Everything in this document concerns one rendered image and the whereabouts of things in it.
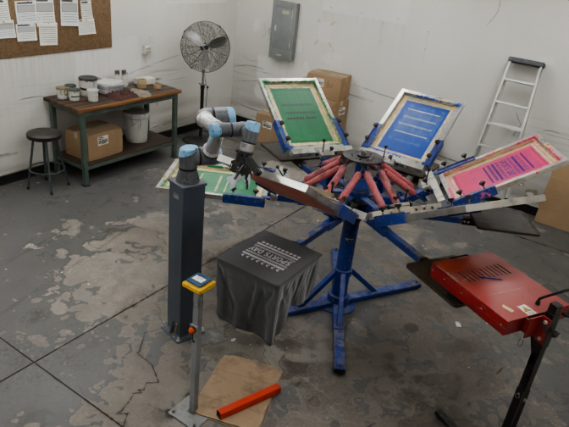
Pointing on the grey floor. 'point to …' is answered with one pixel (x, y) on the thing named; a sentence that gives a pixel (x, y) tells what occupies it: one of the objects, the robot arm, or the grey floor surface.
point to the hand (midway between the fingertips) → (240, 191)
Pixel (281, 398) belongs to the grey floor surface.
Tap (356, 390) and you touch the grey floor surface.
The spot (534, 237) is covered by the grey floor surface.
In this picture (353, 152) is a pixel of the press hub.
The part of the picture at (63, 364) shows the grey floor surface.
